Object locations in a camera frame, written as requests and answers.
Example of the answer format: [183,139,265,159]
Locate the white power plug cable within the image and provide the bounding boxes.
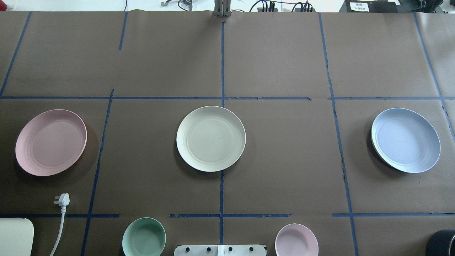
[49,193,70,256]

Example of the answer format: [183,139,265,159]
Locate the black rectangular box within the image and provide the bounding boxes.
[338,0,398,13]

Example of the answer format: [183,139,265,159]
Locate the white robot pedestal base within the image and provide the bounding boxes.
[174,244,268,256]

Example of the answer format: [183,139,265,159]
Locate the cream white toaster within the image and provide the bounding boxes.
[0,218,34,256]

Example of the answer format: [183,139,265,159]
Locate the green bowl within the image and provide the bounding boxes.
[122,217,166,256]

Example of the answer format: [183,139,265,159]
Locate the blue plate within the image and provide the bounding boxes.
[371,108,441,174]

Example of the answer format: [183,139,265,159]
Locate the pink bowl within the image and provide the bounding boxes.
[275,223,319,256]

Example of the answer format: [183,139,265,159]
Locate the aluminium frame post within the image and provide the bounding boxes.
[213,0,232,17]

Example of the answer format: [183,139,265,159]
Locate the dark blue cooking pot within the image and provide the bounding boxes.
[425,229,455,256]

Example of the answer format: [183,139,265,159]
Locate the pink plate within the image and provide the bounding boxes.
[15,109,87,177]

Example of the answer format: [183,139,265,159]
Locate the cream white plate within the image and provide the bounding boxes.
[176,106,246,173]

